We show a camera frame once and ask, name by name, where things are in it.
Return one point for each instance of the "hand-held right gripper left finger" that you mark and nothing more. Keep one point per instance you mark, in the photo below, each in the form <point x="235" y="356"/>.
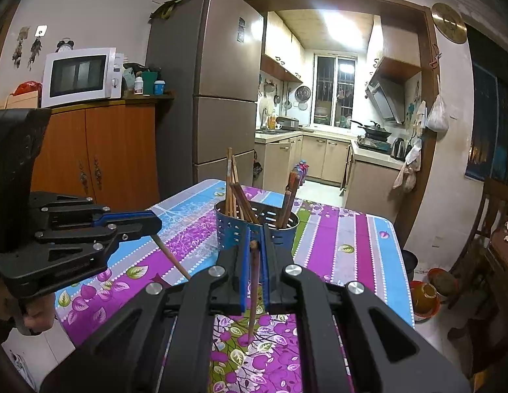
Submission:
<point x="241" y="290"/>

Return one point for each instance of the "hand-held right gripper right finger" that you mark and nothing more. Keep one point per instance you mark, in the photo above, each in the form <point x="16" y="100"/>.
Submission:
<point x="267" y="294"/>

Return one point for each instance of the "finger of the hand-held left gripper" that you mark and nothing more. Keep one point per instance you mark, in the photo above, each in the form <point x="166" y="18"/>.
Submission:
<point x="131" y="227"/>
<point x="65" y="204"/>

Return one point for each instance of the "brown wooden chopstick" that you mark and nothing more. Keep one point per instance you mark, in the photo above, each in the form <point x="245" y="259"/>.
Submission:
<point x="254" y="278"/>
<point x="172" y="258"/>

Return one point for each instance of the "blue perforated utensil holder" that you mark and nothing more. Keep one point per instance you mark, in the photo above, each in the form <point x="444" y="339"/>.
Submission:
<point x="233" y="229"/>

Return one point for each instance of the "bundle of chopsticks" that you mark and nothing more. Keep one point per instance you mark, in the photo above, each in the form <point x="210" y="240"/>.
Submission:
<point x="229" y="180"/>

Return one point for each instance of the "person's left hand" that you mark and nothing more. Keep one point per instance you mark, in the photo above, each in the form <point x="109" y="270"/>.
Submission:
<point x="41" y="319"/>

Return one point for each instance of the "red bag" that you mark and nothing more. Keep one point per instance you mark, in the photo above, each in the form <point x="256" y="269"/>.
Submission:
<point x="28" y="89"/>

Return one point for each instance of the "orange wooden cabinet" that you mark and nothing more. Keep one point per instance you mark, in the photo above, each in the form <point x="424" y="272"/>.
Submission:
<point x="115" y="151"/>

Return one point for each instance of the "white microwave oven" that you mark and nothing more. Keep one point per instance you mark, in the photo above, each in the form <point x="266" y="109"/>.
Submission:
<point x="78" y="77"/>

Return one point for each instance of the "floral striped tablecloth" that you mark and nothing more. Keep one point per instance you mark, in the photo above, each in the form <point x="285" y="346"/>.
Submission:
<point x="348" y="233"/>

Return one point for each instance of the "hanging dreamcatcher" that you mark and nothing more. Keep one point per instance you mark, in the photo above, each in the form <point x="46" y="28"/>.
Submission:
<point x="36" y="47"/>

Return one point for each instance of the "black alarm clock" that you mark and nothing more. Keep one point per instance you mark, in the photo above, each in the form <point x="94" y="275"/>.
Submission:
<point x="65" y="46"/>

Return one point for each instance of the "white plastic bottle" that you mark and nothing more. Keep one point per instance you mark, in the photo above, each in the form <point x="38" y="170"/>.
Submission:
<point x="139" y="86"/>

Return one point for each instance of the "blue white jar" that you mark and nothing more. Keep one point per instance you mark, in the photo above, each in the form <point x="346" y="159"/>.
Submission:
<point x="159" y="88"/>

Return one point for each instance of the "black bin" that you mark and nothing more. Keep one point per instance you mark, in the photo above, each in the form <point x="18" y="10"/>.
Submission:
<point x="409" y="266"/>

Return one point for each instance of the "beige kitchen base cabinets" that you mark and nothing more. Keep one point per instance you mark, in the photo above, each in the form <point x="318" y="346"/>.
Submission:
<point x="323" y="157"/>

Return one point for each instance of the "green cup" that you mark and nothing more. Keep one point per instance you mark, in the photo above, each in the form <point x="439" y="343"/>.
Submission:
<point x="149" y="80"/>

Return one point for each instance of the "yellow basin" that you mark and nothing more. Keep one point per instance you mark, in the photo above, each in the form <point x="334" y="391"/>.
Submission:
<point x="424" y="301"/>

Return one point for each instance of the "grey refrigerator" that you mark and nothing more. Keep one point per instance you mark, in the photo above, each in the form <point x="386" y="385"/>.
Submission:
<point x="221" y="90"/>

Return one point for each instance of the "red basin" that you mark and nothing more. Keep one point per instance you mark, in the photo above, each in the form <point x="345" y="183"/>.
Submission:
<point x="444" y="280"/>

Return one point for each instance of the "gas stove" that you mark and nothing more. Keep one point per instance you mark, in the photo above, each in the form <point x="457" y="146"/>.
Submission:
<point x="374" y="144"/>

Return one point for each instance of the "hanging cloth bags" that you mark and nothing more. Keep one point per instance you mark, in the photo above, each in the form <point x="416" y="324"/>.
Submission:
<point x="407" y="168"/>

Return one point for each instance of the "electric kettle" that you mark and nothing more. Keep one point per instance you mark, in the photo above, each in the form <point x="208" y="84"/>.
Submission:
<point x="398" y="149"/>

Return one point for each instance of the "black wok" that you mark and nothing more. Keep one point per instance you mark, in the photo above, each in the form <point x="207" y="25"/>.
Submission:
<point x="374" y="130"/>

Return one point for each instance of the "kitchen window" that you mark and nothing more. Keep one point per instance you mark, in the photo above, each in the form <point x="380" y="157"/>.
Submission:
<point x="333" y="90"/>

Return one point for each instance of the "wooden chair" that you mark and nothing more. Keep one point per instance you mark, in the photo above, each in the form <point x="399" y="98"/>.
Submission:
<point x="483" y="233"/>

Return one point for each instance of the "range hood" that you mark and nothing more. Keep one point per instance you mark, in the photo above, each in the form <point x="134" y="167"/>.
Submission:
<point x="383" y="100"/>

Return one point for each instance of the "white hanging plastic bag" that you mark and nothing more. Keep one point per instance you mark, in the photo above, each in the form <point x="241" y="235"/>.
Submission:
<point x="438" y="116"/>

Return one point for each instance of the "dark window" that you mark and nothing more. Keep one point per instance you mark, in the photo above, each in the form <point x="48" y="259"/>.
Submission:
<point x="491" y="110"/>

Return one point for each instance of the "beige kitchen wall cabinets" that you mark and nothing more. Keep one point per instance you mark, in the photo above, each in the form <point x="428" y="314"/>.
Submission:
<point x="280" y="47"/>

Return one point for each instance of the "gold wall clock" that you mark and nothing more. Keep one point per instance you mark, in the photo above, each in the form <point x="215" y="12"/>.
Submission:
<point x="449" y="22"/>

